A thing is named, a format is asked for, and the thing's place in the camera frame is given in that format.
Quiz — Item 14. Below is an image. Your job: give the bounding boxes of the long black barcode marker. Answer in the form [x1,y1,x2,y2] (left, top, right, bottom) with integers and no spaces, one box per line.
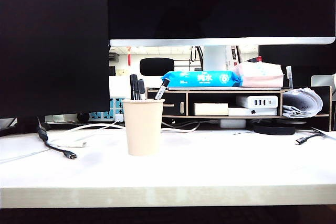
[129,73,140,101]

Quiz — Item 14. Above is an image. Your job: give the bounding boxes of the black marker white label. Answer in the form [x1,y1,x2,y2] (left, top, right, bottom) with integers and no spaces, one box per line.
[154,78,171,101]

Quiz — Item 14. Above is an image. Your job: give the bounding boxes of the grey capped black marker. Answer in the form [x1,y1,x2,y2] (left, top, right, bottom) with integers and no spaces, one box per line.
[138,79,146,101]

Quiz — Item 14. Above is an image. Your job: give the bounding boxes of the beige paper cup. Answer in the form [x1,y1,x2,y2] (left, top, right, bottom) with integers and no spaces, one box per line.
[122,99,165,156]

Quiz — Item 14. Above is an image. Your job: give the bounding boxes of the black chair headrest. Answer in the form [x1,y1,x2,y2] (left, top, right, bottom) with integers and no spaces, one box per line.
[139,57,175,76]

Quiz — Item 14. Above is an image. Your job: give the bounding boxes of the blue wet wipes pack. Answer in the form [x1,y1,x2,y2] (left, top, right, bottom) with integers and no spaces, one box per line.
[160,70,244,88]

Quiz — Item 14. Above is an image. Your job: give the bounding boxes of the cream rectangular box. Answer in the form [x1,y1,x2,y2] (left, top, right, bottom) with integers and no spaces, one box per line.
[193,102,229,116]

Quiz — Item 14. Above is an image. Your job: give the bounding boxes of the white blue power strip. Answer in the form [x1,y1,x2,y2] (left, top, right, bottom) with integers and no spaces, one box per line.
[109,96,126,116]
[88,111,116,122]

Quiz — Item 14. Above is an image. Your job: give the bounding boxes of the silver monitor stand column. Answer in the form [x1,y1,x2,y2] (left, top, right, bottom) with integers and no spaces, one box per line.
[203,45,227,71]

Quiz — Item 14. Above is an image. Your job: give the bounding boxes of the white power adapter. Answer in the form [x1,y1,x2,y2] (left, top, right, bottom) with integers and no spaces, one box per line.
[219,118,247,129]

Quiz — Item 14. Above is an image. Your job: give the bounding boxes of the flat white box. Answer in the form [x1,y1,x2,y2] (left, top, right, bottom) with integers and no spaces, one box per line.
[227,107,278,116]

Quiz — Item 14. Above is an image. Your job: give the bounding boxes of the white red printed box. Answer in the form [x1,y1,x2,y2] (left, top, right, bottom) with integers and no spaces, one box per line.
[226,45,241,70]

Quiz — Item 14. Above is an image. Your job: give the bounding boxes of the white multi-port charger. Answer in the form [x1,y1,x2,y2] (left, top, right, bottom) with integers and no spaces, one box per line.
[235,95,279,109]

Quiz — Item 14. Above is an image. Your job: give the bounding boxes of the black ball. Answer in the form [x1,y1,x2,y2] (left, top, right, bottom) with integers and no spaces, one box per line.
[76,112,90,123]

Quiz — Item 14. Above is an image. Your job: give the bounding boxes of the pink tissue pack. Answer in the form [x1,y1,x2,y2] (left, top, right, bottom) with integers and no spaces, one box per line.
[233,60,285,88]

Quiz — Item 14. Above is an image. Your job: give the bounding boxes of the silver bezel monitor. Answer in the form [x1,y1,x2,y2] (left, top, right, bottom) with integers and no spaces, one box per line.
[107,0,336,47]

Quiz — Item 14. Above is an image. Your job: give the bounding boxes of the black round disc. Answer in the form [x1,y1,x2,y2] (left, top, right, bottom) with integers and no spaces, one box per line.
[248,119,299,136]

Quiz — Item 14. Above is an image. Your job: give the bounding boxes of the clear pen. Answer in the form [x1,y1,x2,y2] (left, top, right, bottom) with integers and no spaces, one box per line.
[286,65,294,89]

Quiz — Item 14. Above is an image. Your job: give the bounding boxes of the large black monitor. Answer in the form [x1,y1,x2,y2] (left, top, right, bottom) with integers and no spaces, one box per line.
[0,0,110,119]

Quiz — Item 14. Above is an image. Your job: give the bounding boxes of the rolled grey papers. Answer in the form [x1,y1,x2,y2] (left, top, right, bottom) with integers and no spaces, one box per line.
[282,88,324,119]

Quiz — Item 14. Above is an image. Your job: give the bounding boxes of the black monitor stand leg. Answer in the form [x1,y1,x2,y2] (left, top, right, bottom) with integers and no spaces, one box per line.
[0,115,50,137]

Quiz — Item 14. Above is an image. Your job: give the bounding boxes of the silver stand object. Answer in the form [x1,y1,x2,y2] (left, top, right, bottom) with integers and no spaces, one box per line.
[311,73,336,96]

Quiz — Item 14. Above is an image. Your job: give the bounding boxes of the black wooden desk organizer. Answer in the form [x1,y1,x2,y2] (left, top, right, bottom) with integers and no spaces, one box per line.
[145,85,333,132]

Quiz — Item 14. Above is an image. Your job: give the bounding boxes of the white paper sheet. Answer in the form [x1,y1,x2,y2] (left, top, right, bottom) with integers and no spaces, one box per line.
[311,126,336,141]

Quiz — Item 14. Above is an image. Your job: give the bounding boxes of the black hanging cable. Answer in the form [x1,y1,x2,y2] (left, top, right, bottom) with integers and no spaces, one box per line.
[190,46,204,63]

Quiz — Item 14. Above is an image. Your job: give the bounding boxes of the thick white USB-C cable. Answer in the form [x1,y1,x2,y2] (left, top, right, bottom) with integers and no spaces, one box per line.
[51,120,202,148]

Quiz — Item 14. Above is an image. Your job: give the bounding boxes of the black cable grey plug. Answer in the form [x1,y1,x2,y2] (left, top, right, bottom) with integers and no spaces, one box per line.
[36,116,79,160]

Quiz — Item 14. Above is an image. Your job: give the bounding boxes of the short black cable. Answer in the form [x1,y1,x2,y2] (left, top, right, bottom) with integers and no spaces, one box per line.
[295,132,325,145]

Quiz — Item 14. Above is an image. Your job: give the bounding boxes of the thin white cable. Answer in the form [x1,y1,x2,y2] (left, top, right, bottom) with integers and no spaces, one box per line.
[0,121,119,162]

